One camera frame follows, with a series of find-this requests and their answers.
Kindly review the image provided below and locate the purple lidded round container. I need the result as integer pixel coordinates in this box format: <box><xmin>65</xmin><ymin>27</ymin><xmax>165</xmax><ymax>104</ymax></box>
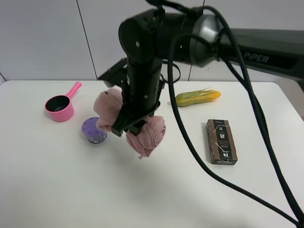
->
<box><xmin>81</xmin><ymin>117</ymin><xmax>107</xmax><ymax>144</ymax></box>

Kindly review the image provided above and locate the toy corn cob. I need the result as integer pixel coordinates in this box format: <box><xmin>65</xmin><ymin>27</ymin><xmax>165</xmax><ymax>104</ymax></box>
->
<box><xmin>175</xmin><ymin>88</ymin><xmax>221</xmax><ymax>107</ymax></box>

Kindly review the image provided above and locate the pink toy saucepan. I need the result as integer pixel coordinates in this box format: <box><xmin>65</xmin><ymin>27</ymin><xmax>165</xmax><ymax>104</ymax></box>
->
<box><xmin>45</xmin><ymin>82</ymin><xmax>82</xmax><ymax>122</ymax></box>

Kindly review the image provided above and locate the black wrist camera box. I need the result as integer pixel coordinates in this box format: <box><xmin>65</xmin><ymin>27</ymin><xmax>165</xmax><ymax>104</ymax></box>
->
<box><xmin>98</xmin><ymin>58</ymin><xmax>127</xmax><ymax>88</ymax></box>

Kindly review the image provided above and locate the brown rectangular box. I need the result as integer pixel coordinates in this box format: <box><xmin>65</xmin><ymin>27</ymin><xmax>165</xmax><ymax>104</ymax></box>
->
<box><xmin>206</xmin><ymin>119</ymin><xmax>238</xmax><ymax>166</ymax></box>

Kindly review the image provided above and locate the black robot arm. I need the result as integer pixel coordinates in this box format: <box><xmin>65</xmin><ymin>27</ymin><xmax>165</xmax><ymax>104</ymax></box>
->
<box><xmin>101</xmin><ymin>0</ymin><xmax>304</xmax><ymax>136</ymax></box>

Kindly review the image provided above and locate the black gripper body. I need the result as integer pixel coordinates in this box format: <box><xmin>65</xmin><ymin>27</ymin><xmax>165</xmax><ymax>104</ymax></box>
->
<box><xmin>112</xmin><ymin>58</ymin><xmax>163</xmax><ymax>136</ymax></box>

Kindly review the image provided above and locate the pink towel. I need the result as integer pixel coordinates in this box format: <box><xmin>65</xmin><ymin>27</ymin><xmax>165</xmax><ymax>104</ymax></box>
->
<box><xmin>94</xmin><ymin>89</ymin><xmax>166</xmax><ymax>159</ymax></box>

